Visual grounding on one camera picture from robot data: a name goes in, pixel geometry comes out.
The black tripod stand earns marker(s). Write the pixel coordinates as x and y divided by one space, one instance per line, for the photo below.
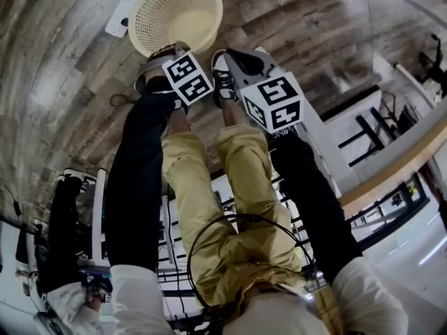
434 65

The person's right forearm black sleeve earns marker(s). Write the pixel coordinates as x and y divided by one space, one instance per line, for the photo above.
307 194

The person's right black white shoe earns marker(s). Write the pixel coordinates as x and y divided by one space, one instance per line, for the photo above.
223 79

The person's left forearm black sleeve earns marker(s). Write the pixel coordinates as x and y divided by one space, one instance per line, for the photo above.
136 166

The person's left leg khaki trousers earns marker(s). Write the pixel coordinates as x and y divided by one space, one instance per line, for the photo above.
195 194

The person's right leg khaki trousers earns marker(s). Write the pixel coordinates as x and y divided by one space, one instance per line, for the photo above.
251 180

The person's leg khaki trousers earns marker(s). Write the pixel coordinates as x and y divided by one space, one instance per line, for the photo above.
195 194
251 180

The white power strip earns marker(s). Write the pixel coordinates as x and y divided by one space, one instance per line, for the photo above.
120 12

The wooden edged table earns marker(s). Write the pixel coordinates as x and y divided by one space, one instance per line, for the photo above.
391 173

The white shelf with black frame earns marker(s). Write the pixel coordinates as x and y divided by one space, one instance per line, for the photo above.
352 127

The cream mesh plastic wastebasket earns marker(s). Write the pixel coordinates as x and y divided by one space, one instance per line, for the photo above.
195 23

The person's black white shoe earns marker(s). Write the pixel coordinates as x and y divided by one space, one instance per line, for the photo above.
182 106
223 79

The person's left black white shoe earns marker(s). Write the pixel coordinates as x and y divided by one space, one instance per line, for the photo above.
182 106

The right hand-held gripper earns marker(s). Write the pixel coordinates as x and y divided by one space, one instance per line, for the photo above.
272 103

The white metal post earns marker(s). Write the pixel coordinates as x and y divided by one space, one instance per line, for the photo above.
98 215

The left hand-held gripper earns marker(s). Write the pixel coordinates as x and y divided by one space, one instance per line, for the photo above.
188 79

